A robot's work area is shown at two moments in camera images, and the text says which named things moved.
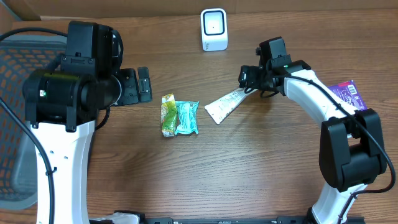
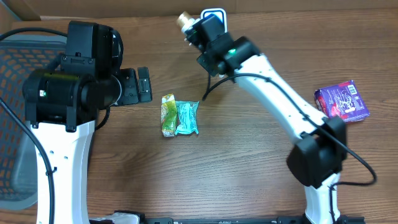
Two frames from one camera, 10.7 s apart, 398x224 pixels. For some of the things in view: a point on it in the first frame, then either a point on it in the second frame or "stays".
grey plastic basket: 20,56 stays
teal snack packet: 186,117 stays
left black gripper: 134,94 stays
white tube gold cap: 219,111 → 185,20
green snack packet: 168,115 stays
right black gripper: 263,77 → 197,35
